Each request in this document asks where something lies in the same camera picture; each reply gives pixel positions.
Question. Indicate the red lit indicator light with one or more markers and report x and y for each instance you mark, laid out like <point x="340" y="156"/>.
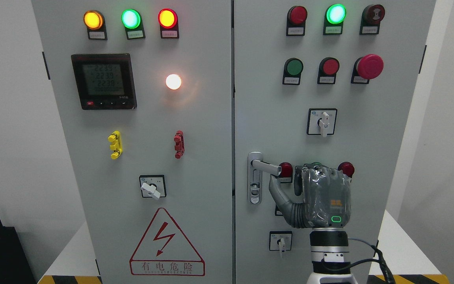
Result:
<point x="168" y="23"/>

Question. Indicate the red indicator light middle right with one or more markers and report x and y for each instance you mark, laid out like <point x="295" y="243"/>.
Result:
<point x="347" y="168"/>

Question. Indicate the dark red buzzer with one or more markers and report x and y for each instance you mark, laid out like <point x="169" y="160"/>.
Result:
<point x="371" y="19"/>

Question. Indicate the green indicator light top right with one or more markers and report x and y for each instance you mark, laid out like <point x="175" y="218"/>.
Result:
<point x="334" y="19"/>

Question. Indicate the white rotary switch lower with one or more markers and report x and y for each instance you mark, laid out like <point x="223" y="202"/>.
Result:
<point x="280" y="241"/>

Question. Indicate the green push button upper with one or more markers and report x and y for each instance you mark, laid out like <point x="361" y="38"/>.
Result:
<point x="292" y="70"/>

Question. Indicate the red electric warning sticker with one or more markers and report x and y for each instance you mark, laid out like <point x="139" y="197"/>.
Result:
<point x="164" y="250"/>

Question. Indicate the grey right cabinet door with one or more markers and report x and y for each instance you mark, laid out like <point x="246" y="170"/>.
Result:
<point x="272" y="118"/>

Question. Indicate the black box with antenna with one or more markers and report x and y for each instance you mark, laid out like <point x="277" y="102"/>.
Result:
<point x="14" y="267"/>

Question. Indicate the white lit indicator light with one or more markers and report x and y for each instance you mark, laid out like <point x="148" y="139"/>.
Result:
<point x="173" y="81"/>

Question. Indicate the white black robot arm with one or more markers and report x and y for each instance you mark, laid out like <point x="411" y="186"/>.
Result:
<point x="329" y="247"/>

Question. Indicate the grey left cabinet door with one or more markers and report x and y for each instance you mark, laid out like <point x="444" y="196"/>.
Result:
<point x="199" y="184"/>

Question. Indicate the red indicator light top right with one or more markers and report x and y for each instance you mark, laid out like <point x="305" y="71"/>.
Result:
<point x="296" y="21"/>

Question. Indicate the black digital power meter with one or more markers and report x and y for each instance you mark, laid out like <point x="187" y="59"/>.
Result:
<point x="104" y="81"/>

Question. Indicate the red push button upper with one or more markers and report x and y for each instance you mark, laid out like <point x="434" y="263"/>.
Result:
<point x="327" y="71"/>

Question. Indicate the silver door handle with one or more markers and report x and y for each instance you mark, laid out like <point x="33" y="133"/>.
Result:
<point x="255" y="168"/>

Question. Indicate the green indicator light top left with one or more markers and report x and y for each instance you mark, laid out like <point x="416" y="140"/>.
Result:
<point x="131" y="19"/>

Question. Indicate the white rotary switch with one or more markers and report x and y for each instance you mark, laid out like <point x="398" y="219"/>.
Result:
<point x="321" y="121"/>
<point x="280" y="241"/>

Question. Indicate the white rotary switch upper right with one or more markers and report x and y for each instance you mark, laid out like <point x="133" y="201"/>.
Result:
<point x="321" y="121"/>

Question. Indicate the amber indicator light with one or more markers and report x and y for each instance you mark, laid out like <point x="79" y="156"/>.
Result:
<point x="95" y="24"/>

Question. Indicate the red emergency stop button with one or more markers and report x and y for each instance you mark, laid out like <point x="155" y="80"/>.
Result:
<point x="366" y="68"/>

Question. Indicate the red indicator light middle left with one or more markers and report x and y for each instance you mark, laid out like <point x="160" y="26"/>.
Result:
<point x="286" y="175"/>

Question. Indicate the white rotary switch left door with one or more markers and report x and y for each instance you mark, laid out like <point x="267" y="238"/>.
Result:
<point x="153" y="186"/>

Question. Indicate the grey cabinet door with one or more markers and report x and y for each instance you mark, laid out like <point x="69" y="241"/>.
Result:
<point x="199" y="184"/>
<point x="272" y="118"/>

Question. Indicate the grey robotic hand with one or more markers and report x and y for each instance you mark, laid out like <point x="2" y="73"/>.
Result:
<point x="327" y="198"/>

